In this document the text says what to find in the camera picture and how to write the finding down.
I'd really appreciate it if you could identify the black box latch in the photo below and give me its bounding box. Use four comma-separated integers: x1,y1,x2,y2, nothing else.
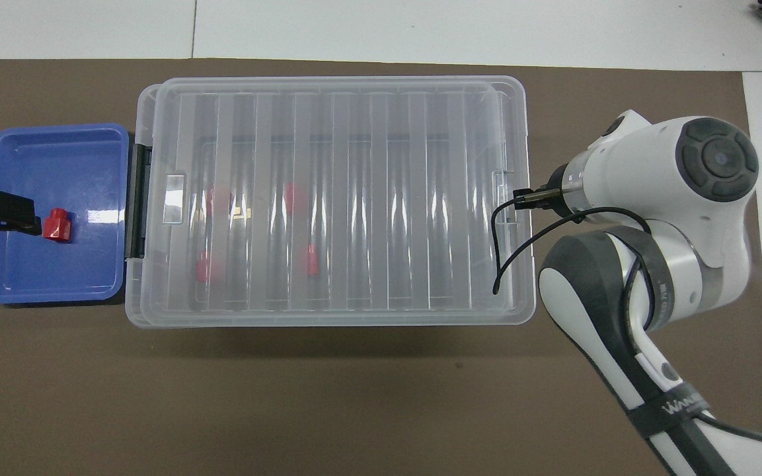
128,143,153,259

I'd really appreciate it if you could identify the clear ribbed plastic lid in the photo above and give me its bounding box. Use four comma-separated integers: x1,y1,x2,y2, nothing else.
154,75,529,315

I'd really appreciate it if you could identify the blue plastic tray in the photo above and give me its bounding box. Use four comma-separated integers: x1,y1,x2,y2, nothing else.
0,123,132,305

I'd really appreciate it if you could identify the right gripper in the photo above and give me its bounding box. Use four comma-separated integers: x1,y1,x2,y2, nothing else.
545,163,573,216

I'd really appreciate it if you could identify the clear plastic storage box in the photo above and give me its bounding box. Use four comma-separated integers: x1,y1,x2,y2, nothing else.
123,75,538,329

